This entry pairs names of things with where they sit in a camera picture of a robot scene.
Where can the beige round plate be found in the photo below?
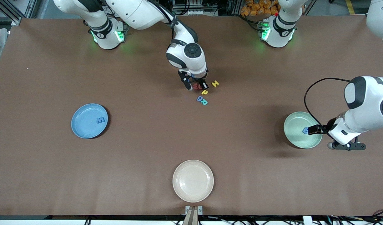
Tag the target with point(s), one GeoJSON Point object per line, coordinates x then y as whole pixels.
{"type": "Point", "coordinates": [193, 181]}

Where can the light blue lowercase m letter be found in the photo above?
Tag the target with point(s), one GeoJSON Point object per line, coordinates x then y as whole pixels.
{"type": "Point", "coordinates": [305, 131]}

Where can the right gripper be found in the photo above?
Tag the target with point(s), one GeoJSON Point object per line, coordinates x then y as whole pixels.
{"type": "Point", "coordinates": [198, 79]}

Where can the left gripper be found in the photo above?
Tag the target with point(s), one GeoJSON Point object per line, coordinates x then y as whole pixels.
{"type": "Point", "coordinates": [324, 128]}

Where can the white power strip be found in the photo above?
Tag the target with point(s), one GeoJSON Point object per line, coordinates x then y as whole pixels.
{"type": "Point", "coordinates": [124, 5]}

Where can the metal table edge bracket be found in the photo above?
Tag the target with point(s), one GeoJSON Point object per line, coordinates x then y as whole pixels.
{"type": "Point", "coordinates": [194, 215]}

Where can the bag of orange fruits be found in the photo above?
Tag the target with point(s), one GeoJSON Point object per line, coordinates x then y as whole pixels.
{"type": "Point", "coordinates": [257, 7]}

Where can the blue round plate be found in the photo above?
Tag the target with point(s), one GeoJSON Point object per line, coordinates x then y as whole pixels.
{"type": "Point", "coordinates": [85, 122]}

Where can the blue lowercase g letter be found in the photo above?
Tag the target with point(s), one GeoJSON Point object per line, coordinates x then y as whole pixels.
{"type": "Point", "coordinates": [198, 98]}

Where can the dark blue uppercase M letter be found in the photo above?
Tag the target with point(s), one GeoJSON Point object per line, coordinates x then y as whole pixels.
{"type": "Point", "coordinates": [100, 120]}

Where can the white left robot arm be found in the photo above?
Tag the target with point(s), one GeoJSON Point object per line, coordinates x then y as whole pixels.
{"type": "Point", "coordinates": [282, 31]}

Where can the green round plate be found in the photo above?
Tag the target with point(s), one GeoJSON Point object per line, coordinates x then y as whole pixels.
{"type": "Point", "coordinates": [296, 125]}

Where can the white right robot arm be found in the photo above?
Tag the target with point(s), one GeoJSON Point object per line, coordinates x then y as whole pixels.
{"type": "Point", "coordinates": [138, 12]}

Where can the yellow uppercase H letter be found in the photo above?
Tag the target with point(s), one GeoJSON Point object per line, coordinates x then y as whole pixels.
{"type": "Point", "coordinates": [215, 83]}

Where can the aluminium frame profile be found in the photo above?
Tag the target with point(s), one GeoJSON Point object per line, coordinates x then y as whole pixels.
{"type": "Point", "coordinates": [15, 21]}

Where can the teal uppercase R letter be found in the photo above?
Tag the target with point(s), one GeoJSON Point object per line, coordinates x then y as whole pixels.
{"type": "Point", "coordinates": [205, 102]}

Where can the background control equipment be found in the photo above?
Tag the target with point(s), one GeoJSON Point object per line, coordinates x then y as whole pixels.
{"type": "Point", "coordinates": [191, 6]}

